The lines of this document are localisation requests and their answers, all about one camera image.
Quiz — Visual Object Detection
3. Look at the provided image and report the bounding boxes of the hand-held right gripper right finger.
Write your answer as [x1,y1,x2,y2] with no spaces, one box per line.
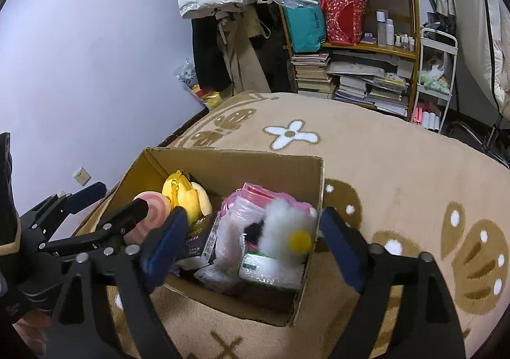
[319,205,467,359]

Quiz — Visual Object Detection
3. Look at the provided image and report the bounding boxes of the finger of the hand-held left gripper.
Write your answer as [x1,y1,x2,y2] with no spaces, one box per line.
[43,197,150,261]
[20,182,107,241]

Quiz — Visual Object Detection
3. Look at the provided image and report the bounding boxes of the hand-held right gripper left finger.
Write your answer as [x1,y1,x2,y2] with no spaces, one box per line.
[52,205,190,359]

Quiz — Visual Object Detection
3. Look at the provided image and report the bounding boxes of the pink swirl lollipop plush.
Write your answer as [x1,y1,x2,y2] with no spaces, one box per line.
[123,191,172,246]

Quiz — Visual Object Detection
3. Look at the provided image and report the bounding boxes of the black tissue packet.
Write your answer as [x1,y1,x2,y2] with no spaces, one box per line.
[175,216,218,264]

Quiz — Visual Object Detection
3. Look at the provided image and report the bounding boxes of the silver edged packet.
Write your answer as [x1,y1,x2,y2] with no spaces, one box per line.
[201,218,222,264]

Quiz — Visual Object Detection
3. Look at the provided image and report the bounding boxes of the yellow dog plush toy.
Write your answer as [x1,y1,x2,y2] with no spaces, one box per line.
[161,170,214,224]

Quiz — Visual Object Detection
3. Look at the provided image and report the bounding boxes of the white plastic packet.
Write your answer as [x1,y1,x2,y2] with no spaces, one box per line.
[194,263,244,296]

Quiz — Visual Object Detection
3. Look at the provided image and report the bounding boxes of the white fluffy flower plush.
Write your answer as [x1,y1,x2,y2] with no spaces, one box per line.
[255,197,319,268]

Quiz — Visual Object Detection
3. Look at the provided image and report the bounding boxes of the green tissue pack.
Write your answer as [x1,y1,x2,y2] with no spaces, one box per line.
[238,251,305,290]

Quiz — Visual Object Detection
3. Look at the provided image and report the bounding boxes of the pink plastic bag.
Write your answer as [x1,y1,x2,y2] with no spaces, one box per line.
[217,182,317,276]

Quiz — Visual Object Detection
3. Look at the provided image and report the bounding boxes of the cardboard box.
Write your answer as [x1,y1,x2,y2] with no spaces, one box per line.
[74,147,325,327]

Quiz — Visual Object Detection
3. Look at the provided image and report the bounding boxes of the person's left forearm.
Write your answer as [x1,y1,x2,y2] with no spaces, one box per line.
[13,309,54,356]

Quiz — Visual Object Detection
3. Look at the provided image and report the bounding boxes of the white and green soft toys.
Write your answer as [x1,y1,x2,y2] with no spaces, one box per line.
[419,58,449,93]

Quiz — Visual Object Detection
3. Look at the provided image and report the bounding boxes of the beige patterned rug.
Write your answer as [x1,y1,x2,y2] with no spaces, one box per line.
[74,90,510,359]

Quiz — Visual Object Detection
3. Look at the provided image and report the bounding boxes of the clear snack bag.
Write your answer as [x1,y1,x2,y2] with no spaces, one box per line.
[174,58,222,111]

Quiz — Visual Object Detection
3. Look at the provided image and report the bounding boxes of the pink and white rolls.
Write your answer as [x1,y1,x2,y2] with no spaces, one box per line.
[412,101,443,133]

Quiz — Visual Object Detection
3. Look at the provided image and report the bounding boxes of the pile of magazines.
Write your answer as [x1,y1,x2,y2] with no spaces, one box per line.
[327,50,412,118]

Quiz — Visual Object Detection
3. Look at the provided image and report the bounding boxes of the stack of brown books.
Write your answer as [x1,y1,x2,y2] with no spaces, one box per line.
[291,53,336,99]

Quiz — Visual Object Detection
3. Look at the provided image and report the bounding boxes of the black coat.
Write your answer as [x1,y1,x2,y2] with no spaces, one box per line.
[191,1,295,94]

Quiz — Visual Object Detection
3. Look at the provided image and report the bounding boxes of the beige coat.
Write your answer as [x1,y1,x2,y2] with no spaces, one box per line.
[215,9,272,96]

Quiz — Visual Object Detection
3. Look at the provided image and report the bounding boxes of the white metal cart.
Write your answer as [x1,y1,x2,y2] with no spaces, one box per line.
[412,26,459,133]

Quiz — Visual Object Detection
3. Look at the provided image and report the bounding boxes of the teal bag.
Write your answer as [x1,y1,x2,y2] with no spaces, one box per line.
[279,0,327,54]

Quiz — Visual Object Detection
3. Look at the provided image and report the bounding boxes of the tall white bottle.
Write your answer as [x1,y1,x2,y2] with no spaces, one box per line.
[376,10,388,45]

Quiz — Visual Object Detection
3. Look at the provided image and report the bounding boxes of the red patterned bag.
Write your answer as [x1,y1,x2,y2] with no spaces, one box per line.
[321,0,368,46]

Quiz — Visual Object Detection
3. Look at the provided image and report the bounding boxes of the white fabric wardrobe cover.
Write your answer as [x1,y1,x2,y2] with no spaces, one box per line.
[432,0,510,125]

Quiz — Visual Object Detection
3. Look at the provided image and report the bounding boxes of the black metal frame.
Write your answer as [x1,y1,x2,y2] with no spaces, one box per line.
[443,115,510,169]

